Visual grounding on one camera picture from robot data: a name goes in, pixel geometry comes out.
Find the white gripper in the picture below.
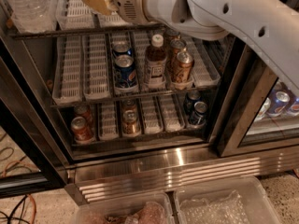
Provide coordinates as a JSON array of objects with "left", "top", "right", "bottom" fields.
[{"left": 82, "top": 0, "right": 155, "bottom": 24}]

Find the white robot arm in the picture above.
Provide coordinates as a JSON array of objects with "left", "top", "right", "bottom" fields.
[{"left": 82, "top": 0, "right": 299, "bottom": 93}]

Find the clear water bottle left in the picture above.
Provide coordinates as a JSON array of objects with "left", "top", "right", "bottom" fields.
[{"left": 7, "top": 0, "right": 58, "bottom": 34}]

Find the brown tea bottle white cap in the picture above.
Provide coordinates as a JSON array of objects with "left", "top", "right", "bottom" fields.
[{"left": 144, "top": 34, "right": 167, "bottom": 84}]

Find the open fridge glass door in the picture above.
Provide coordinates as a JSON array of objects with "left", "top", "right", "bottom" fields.
[{"left": 0, "top": 31, "right": 67, "bottom": 198}]

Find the stainless fridge base grille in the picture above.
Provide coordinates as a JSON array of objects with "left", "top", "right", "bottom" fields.
[{"left": 65, "top": 146, "right": 299, "bottom": 205}]

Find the closed right fridge door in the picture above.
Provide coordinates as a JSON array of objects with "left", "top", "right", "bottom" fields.
[{"left": 219, "top": 47, "right": 299, "bottom": 157}]

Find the blue pepsi can rear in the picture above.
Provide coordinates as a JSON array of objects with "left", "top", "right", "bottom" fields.
[{"left": 112, "top": 43, "right": 133, "bottom": 58}]

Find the orange-gold can rear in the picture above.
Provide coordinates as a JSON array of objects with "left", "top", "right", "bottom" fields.
[{"left": 164, "top": 28, "right": 180, "bottom": 47}]

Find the orange-gold can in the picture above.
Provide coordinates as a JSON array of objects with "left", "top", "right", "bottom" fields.
[
  {"left": 172, "top": 51, "right": 194, "bottom": 83},
  {"left": 168, "top": 39, "right": 187, "bottom": 71},
  {"left": 164, "top": 28, "right": 180, "bottom": 47}
]

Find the blue pepsi can front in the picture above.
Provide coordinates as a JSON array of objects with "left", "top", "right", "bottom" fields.
[{"left": 114, "top": 55, "right": 137, "bottom": 89}]

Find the orange-gold can middle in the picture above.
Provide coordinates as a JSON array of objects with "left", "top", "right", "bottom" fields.
[{"left": 168, "top": 39, "right": 187, "bottom": 71}]

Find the orange-gold can front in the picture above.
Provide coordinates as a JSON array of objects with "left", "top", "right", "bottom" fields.
[{"left": 172, "top": 51, "right": 194, "bottom": 83}]

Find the bronze can rear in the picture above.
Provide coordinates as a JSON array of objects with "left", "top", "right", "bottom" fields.
[{"left": 121, "top": 100, "right": 137, "bottom": 112}]

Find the bronze can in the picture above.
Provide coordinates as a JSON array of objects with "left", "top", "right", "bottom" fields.
[
  {"left": 121, "top": 100, "right": 137, "bottom": 112},
  {"left": 122, "top": 110, "right": 140, "bottom": 134}
]

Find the red can rear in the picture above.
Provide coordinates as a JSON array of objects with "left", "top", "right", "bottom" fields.
[{"left": 74, "top": 105, "right": 93, "bottom": 125}]

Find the red can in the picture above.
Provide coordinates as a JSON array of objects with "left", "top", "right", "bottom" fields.
[
  {"left": 74, "top": 105, "right": 93, "bottom": 125},
  {"left": 71, "top": 117, "right": 93, "bottom": 143}
]

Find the bronze can front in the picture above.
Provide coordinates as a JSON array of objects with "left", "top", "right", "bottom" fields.
[{"left": 122, "top": 110, "right": 140, "bottom": 134}]

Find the dark blue can rear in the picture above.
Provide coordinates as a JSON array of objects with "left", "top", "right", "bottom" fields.
[{"left": 183, "top": 91, "right": 202, "bottom": 114}]

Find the dark blue can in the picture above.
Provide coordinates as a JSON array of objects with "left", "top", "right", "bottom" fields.
[
  {"left": 183, "top": 91, "right": 202, "bottom": 114},
  {"left": 189, "top": 102, "right": 207, "bottom": 125}
]

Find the red can front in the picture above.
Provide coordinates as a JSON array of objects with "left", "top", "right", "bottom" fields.
[{"left": 71, "top": 117, "right": 93, "bottom": 143}]

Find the dark blue can front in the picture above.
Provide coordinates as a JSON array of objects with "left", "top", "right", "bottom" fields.
[{"left": 189, "top": 102, "right": 207, "bottom": 125}]

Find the blue pepsi can behind glass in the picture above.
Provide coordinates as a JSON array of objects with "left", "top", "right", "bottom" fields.
[{"left": 267, "top": 91, "right": 290, "bottom": 117}]

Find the clear bin with pink bags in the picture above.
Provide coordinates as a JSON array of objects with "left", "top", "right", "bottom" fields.
[{"left": 71, "top": 192, "right": 175, "bottom": 224}]

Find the clear bin with bubble wrap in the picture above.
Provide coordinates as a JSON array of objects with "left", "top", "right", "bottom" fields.
[{"left": 174, "top": 177, "right": 282, "bottom": 224}]

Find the top wire shelf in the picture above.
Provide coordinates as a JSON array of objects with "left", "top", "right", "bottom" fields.
[{"left": 7, "top": 24, "right": 165, "bottom": 40}]

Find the wire shelf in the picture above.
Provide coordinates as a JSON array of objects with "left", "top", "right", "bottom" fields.
[
  {"left": 7, "top": 24, "right": 165, "bottom": 40},
  {"left": 50, "top": 83, "right": 217, "bottom": 108}
]

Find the middle wire shelf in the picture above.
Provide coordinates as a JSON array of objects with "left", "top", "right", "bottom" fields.
[{"left": 50, "top": 83, "right": 217, "bottom": 108}]

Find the orange cable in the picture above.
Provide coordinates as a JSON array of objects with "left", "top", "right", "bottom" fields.
[{"left": 25, "top": 193, "right": 37, "bottom": 224}]

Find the black cable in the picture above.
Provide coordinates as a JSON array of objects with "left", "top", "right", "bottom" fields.
[{"left": 0, "top": 195, "right": 32, "bottom": 224}]

